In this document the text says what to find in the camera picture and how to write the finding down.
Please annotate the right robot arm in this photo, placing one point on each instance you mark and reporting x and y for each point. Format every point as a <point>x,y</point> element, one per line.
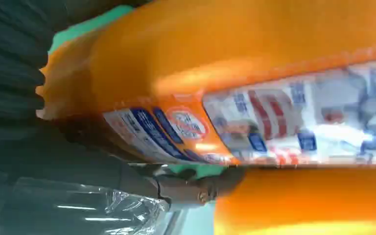
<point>9,65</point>

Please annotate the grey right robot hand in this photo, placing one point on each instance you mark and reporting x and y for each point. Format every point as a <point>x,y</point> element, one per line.
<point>61,168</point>

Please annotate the green table mat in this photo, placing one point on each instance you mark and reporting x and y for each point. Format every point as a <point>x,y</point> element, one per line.
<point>77,32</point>

